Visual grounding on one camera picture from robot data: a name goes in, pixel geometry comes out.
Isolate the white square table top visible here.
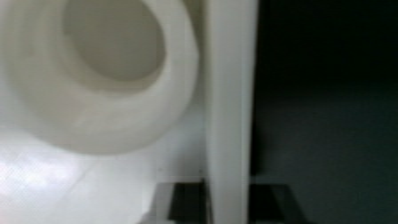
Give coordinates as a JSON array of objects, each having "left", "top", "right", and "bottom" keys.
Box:
[{"left": 0, "top": 0, "right": 257, "bottom": 224}]

